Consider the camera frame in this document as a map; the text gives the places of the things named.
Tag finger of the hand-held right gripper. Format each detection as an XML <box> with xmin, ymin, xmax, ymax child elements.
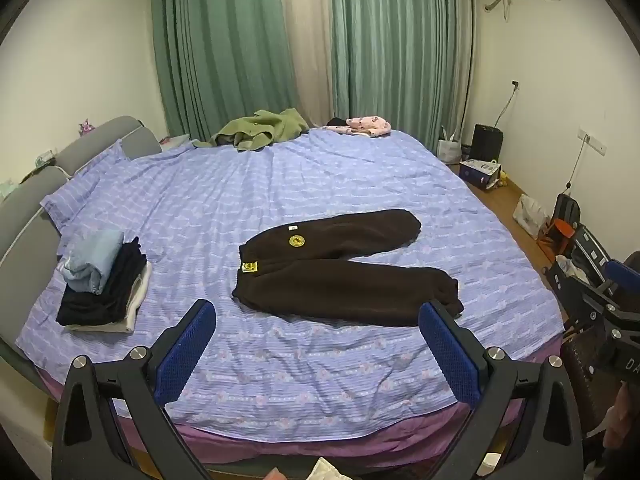
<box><xmin>592</xmin><ymin>257</ymin><xmax>640</xmax><ymax>311</ymax></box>
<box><xmin>546</xmin><ymin>259</ymin><xmax>608</xmax><ymax>333</ymax></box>

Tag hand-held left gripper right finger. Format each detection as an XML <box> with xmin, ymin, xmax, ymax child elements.
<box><xmin>418</xmin><ymin>300</ymin><xmax>585</xmax><ymax>480</ymax></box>

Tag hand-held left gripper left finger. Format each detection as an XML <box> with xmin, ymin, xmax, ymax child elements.
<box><xmin>51</xmin><ymin>299</ymin><xmax>217</xmax><ymax>480</ymax></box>

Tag brown fleece pants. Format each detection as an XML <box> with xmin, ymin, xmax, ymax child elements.
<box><xmin>231</xmin><ymin>208</ymin><xmax>465</xmax><ymax>322</ymax></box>

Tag black and orange backpack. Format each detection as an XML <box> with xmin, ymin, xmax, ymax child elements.
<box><xmin>537</xmin><ymin>192</ymin><xmax>582</xmax><ymax>261</ymax></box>

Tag white plastic bag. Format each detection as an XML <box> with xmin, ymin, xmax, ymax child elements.
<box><xmin>512</xmin><ymin>194</ymin><xmax>548</xmax><ymax>240</ymax></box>

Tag light blue folded garment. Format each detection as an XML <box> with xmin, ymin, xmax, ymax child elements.
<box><xmin>61</xmin><ymin>230</ymin><xmax>126</xmax><ymax>295</ymax></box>

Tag blue cardboard box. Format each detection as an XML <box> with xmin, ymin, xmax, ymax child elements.
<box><xmin>458</xmin><ymin>159</ymin><xmax>501</xmax><ymax>191</ymax></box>

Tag white quilted cloth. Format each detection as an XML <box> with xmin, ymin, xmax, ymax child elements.
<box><xmin>307</xmin><ymin>457</ymin><xmax>347</xmax><ymax>480</ymax></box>

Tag white bucket bag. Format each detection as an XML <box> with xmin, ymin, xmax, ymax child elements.
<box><xmin>437</xmin><ymin>127</ymin><xmax>462</xmax><ymax>165</ymax></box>

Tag purple floral pillow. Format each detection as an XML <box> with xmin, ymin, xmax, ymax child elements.
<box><xmin>40</xmin><ymin>139</ymin><xmax>168</xmax><ymax>233</ymax></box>

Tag grey padded headboard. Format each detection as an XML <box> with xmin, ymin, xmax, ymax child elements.
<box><xmin>0</xmin><ymin>115</ymin><xmax>163</xmax><ymax>361</ymax></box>

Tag bed with purple floral sheet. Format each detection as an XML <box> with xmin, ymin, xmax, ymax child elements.
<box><xmin>15</xmin><ymin>127</ymin><xmax>566</xmax><ymax>461</ymax></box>

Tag green jacket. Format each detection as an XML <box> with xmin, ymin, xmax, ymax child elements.
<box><xmin>192</xmin><ymin>108</ymin><xmax>311</xmax><ymax>152</ymax></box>

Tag pink patterned garment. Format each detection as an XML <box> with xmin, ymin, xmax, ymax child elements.
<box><xmin>322</xmin><ymin>116</ymin><xmax>392</xmax><ymax>139</ymax></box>

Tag beige sheer curtain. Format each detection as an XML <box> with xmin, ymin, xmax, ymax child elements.
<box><xmin>277</xmin><ymin>0</ymin><xmax>333</xmax><ymax>128</ymax></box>

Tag black power cable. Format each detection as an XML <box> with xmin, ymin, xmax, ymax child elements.
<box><xmin>565</xmin><ymin>135</ymin><xmax>588</xmax><ymax>192</ymax></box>

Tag white wall power strip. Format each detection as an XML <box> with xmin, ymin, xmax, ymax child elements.
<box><xmin>579</xmin><ymin>128</ymin><xmax>608</xmax><ymax>155</ymax></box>

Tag wall socket cable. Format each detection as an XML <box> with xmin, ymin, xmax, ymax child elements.
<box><xmin>495</xmin><ymin>80</ymin><xmax>521</xmax><ymax>128</ymax></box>

